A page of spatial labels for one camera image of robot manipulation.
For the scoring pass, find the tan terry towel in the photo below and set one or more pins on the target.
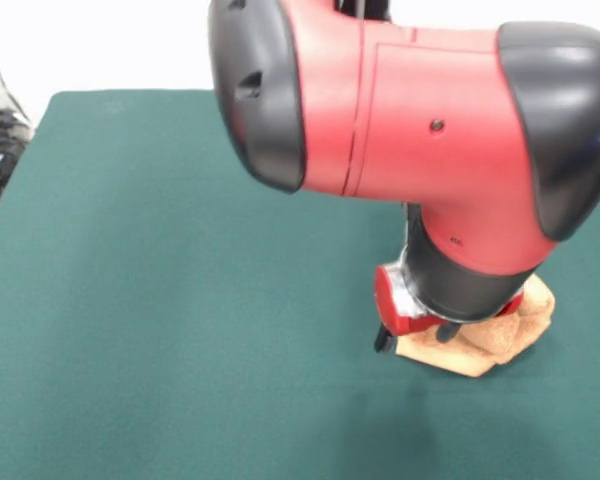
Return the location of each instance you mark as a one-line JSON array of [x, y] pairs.
[[500, 340]]

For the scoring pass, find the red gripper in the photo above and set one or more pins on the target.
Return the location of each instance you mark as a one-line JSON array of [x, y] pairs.
[[390, 305]]

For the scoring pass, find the black equipment pile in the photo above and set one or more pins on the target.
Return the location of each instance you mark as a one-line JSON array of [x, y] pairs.
[[2, 150]]

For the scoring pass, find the dark green table cloth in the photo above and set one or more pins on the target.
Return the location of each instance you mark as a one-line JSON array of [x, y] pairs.
[[130, 325]]

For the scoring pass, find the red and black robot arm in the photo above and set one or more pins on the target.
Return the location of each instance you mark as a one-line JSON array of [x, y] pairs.
[[430, 125]]

